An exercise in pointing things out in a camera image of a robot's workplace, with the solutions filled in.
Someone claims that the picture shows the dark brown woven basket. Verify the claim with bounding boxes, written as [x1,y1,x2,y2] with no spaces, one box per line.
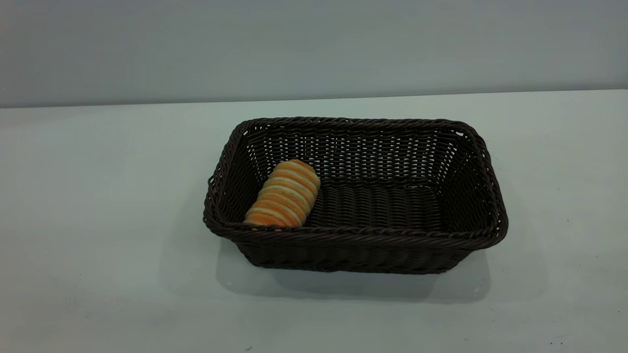
[203,116,509,274]

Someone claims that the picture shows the striped orange bread roll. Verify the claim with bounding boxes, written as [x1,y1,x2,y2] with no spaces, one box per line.
[244,158,321,227]

